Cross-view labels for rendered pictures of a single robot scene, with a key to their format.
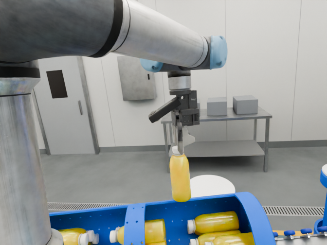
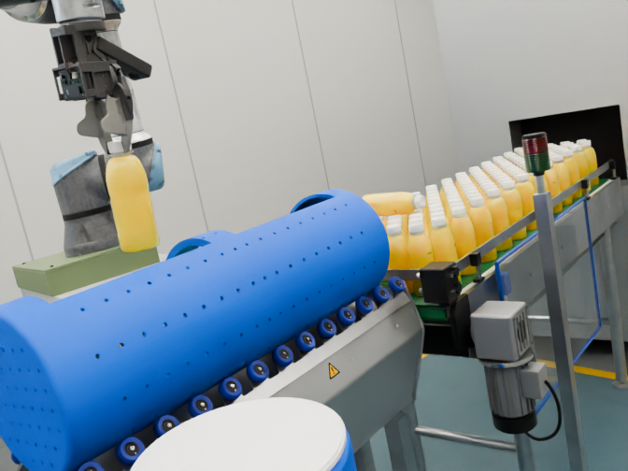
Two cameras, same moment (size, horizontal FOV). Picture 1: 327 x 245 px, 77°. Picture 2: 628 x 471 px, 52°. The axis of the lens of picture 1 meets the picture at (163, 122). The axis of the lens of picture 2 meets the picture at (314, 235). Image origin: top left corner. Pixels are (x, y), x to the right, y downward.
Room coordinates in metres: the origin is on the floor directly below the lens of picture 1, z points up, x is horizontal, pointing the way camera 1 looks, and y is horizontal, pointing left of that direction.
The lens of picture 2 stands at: (1.63, -0.68, 1.42)
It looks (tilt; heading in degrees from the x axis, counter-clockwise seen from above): 10 degrees down; 132
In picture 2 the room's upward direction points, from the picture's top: 11 degrees counter-clockwise
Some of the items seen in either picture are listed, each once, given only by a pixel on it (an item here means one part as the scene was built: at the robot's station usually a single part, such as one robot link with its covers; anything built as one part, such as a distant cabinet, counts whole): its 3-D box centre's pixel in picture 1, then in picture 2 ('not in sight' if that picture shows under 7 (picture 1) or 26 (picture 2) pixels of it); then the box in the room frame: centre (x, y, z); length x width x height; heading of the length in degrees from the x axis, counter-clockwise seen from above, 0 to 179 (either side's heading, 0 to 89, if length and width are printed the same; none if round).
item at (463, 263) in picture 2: not in sight; (551, 203); (0.80, 1.50, 0.96); 1.60 x 0.01 x 0.03; 91
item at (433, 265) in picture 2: not in sight; (438, 284); (0.81, 0.66, 0.95); 0.10 x 0.07 x 0.10; 1
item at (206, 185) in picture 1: (208, 188); (237, 451); (1.02, -0.22, 1.03); 0.28 x 0.28 x 0.01
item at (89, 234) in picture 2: not in sight; (92, 228); (0.19, 0.14, 1.26); 0.15 x 0.15 x 0.10
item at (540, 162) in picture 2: not in sight; (536, 162); (0.97, 1.01, 1.18); 0.06 x 0.06 x 0.05
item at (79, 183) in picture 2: not in sight; (81, 181); (0.19, 0.14, 1.38); 0.13 x 0.12 x 0.14; 54
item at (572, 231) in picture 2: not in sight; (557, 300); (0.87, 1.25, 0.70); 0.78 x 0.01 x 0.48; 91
